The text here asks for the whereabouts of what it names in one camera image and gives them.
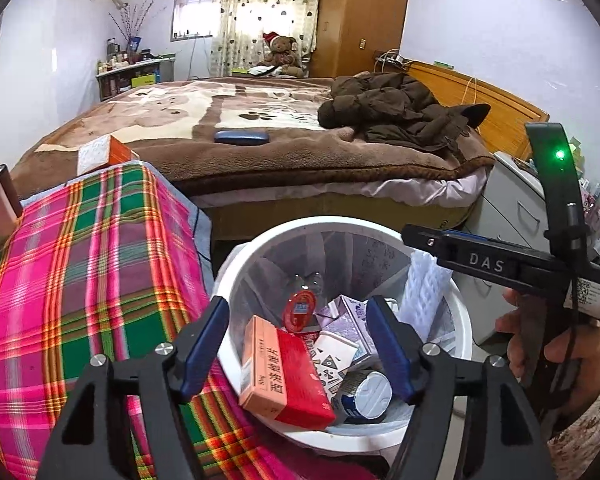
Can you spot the brown printed blanket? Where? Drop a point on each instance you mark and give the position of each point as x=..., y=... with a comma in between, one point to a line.
x=280, y=160

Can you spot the white power strip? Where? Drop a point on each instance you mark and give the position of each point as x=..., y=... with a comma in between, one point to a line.
x=392, y=60

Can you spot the white pink bin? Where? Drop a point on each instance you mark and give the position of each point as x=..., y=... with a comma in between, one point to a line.
x=260, y=240

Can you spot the grey drawer cabinet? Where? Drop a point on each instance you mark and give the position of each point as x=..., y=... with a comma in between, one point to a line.
x=510, y=210

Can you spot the heart print curtain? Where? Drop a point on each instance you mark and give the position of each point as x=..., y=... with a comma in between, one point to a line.
x=260, y=0

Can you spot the red medicine box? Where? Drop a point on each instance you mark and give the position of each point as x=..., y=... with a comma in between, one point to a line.
x=285, y=375

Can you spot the white shelf unit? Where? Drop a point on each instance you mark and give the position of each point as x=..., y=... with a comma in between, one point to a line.
x=130, y=67

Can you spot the wooden wardrobe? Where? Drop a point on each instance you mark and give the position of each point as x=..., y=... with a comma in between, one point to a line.
x=360, y=10

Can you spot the red drink can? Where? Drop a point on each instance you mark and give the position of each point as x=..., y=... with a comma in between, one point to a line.
x=300, y=310

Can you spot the small window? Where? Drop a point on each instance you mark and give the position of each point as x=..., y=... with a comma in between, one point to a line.
x=195, y=15

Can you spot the pale pink bed sheet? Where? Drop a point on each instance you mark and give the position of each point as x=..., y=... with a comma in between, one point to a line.
x=420, y=190

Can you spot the white foam fruit net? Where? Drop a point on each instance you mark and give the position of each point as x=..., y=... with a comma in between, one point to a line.
x=422, y=290

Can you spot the white red milk carton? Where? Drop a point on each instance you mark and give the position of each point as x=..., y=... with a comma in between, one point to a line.
x=335, y=355

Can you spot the dark brown jacket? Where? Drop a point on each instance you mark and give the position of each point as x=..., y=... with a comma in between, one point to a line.
x=395, y=105

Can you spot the person's right forearm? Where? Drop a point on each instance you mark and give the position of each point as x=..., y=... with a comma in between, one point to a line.
x=595, y=435

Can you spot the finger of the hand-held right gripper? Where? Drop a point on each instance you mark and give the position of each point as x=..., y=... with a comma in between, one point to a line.
x=467, y=235
x=425, y=241

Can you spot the white blue plastic bottle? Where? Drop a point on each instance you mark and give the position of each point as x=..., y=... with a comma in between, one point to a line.
x=365, y=395

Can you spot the pink green plaid tablecloth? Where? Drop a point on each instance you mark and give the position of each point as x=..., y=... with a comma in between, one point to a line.
x=80, y=285

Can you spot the crushed clear plastic bottle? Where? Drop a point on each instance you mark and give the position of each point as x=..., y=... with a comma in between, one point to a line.
x=305, y=280

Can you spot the white orange box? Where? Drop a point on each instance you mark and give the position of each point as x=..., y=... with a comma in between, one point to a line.
x=97, y=152

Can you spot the purple milk carton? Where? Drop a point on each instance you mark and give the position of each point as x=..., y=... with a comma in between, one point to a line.
x=350, y=317

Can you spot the person's right hand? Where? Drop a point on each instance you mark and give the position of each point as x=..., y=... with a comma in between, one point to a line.
x=595, y=350

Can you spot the brown teddy bear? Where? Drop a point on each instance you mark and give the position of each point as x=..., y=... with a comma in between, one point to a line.
x=280, y=50

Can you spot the wooden headboard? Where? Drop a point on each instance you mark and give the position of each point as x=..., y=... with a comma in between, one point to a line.
x=500, y=105

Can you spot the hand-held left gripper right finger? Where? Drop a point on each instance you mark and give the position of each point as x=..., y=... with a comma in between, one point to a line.
x=387, y=350

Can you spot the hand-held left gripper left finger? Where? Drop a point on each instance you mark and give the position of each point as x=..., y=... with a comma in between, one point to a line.
x=207, y=345

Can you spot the green box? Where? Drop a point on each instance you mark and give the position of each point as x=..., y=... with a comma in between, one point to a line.
x=145, y=79

